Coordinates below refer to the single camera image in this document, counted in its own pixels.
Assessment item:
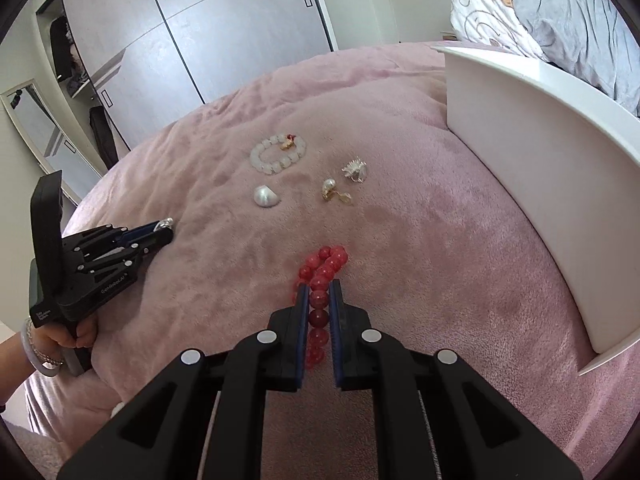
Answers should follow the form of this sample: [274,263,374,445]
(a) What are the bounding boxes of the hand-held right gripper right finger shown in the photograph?
[327,279,584,480]

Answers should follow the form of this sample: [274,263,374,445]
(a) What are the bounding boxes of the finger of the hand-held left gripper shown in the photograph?
[75,229,175,281]
[62,221,168,257]

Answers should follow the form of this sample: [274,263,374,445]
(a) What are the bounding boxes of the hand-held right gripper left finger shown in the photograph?
[56,287,311,480]

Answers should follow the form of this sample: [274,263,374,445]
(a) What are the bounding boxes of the red bead bracelet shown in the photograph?
[287,245,351,368]

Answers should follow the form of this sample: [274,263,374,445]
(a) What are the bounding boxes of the white pearl shell ornament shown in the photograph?
[253,185,283,207]

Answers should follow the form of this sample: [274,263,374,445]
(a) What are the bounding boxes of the white bead bracelet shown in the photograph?
[248,132,308,176]

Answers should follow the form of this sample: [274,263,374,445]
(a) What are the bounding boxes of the gold pearl earring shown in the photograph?
[320,178,354,206]

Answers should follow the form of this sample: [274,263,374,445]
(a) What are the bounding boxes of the white storage box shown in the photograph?
[430,44,640,376]

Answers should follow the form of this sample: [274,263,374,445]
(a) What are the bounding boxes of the person's left forearm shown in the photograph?
[0,337,48,413]

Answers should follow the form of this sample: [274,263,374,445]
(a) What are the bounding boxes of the person's left hand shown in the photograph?
[29,316,99,362]

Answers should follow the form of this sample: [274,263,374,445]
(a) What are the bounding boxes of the pale jade bangle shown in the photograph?
[22,317,66,377]

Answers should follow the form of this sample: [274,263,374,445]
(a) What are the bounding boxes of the white framed standing mirror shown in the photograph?
[0,78,101,207]

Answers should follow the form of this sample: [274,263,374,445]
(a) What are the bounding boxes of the dark hanging clothes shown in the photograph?
[49,15,120,171]

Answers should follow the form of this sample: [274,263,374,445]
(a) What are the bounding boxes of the grey sliding door wardrobe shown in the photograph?
[34,0,337,201]

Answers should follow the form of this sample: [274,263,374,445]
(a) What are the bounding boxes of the white room door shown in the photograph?
[350,0,468,46]

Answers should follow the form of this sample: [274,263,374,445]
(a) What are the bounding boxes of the grey fleece blanket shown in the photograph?
[515,0,640,115]

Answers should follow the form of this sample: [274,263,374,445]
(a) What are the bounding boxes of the silver chain bracelet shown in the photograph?
[26,317,65,367]

